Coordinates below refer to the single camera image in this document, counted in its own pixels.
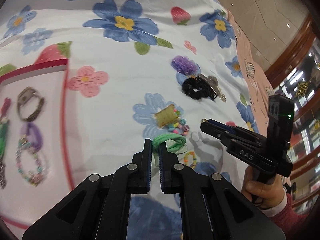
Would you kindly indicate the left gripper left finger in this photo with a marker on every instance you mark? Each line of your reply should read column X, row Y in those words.
column 98, row 208

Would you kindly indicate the rhinestone silver hair clip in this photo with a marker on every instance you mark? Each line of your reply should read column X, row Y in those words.
column 213, row 87

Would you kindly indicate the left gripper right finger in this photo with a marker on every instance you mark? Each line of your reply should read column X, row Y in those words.
column 211, row 207

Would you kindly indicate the yellow translucent claw clip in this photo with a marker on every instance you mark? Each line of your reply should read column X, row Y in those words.
column 166, row 116

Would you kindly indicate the person's right hand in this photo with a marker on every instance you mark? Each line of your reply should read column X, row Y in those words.
column 272, row 195

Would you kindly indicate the red shallow box tray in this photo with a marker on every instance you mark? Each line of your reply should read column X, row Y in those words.
column 37, row 168

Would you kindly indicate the red hair clip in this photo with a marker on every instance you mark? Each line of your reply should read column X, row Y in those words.
column 5, row 107

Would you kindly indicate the floral white bed sheet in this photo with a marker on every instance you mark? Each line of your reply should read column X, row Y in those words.
column 119, row 55

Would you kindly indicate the black velvet scrunchie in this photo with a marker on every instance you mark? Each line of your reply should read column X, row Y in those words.
column 197, row 88

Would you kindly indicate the wooden glass display cabinet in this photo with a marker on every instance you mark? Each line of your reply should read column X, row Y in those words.
column 295, row 74

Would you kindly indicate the pink patterned blanket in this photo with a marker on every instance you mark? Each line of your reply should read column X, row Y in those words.
column 259, row 87

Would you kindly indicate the purple ruffled scrunchie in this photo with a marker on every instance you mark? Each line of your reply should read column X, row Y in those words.
column 185, row 66

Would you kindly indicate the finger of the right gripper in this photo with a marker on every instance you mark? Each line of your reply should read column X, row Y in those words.
column 225, row 133
column 225, row 124

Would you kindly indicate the square wrist watch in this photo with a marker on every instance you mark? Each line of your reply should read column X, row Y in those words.
column 29, row 104

